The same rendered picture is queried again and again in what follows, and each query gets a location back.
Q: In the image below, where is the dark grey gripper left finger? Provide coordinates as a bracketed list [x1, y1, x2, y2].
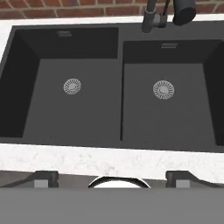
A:
[0, 171, 60, 189]

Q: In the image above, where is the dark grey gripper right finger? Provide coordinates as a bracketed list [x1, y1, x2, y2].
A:
[164, 170, 224, 189]

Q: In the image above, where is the white round thing black rim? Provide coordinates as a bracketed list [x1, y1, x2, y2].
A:
[87, 175, 151, 189]

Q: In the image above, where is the dark grey double sink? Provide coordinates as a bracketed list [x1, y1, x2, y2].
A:
[0, 20, 224, 154]

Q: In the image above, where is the dark grey tap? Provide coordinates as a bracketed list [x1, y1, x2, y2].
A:
[141, 0, 197, 34]

